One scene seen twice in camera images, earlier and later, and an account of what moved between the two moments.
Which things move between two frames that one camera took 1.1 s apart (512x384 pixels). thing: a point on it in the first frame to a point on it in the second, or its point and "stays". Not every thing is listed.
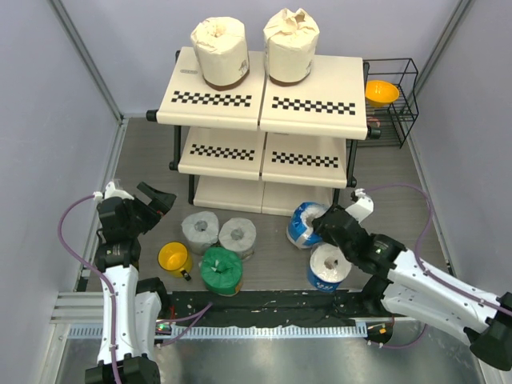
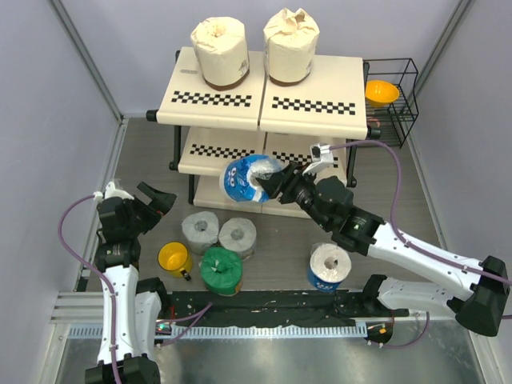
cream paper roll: [290, 38] stays
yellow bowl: [379, 94] stays
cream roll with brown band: [221, 46] stays
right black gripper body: [350, 254] to [302, 186]
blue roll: [299, 230] to [238, 177]
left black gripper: [158, 207] stays
